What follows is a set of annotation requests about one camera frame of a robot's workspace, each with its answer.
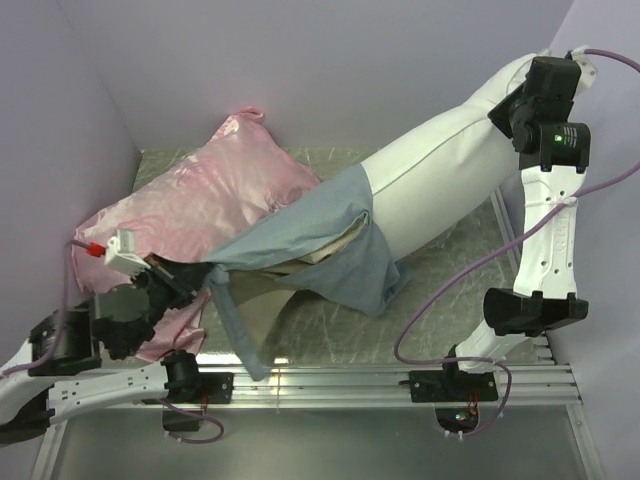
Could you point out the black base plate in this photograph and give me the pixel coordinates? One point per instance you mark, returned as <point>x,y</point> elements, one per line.
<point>215,389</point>
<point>455,394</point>

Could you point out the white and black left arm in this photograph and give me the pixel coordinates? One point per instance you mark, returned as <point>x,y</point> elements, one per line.
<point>40,384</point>

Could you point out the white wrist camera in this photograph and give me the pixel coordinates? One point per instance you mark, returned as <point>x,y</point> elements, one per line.
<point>119,253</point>
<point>588,71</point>

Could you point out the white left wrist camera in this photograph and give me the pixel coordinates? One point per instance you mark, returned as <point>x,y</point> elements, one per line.
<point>119,253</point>

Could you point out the white pillow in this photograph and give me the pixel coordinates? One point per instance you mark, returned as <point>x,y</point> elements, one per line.
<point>431,177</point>

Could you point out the aluminium frame rail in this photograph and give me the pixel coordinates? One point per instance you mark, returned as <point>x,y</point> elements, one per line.
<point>337,404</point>

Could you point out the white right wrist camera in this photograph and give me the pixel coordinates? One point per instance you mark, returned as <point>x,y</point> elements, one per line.
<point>588,71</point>

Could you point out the blue-grey pillowcase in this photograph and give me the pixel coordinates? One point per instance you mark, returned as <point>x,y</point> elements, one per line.
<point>327,242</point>

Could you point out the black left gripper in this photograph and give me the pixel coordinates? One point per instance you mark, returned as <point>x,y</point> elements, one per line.
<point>184,278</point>

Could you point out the pink satin rose pillow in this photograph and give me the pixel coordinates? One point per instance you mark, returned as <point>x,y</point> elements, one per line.
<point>237,178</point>

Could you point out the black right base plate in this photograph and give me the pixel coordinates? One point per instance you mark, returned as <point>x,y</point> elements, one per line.
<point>455,394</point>

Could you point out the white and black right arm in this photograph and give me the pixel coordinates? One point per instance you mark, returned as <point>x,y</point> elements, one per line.
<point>553,161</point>

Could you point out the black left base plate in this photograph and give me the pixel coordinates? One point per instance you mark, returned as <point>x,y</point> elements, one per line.
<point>215,389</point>

